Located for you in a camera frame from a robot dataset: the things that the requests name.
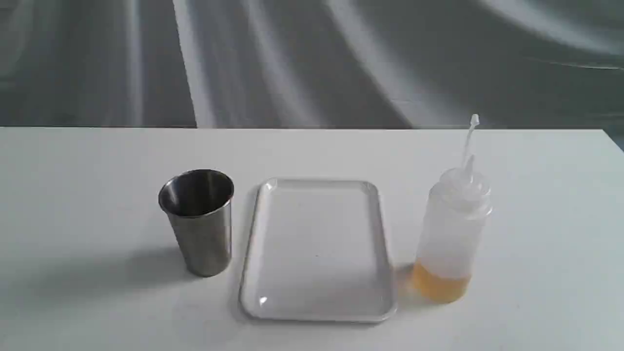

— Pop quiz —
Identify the clear squeeze bottle with oil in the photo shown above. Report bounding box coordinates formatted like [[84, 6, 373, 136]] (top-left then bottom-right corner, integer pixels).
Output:
[[412, 114, 493, 304]]

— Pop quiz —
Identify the white plastic tray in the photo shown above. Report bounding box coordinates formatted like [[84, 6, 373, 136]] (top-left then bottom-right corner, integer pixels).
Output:
[[239, 177, 398, 324]]

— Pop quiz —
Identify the stainless steel cup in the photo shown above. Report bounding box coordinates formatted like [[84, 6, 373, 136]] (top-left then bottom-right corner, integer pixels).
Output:
[[158, 169, 234, 277]]

